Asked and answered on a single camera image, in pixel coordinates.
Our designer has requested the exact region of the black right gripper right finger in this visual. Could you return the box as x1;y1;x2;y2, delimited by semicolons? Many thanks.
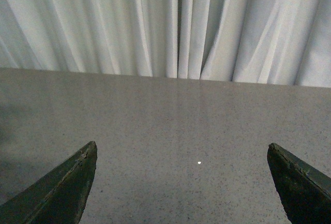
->
267;143;330;223

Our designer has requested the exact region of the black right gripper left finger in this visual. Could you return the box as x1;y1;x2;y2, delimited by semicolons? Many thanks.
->
1;141;97;223

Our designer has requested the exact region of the white pleated curtain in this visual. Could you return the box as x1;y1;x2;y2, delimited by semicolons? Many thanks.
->
1;0;330;87

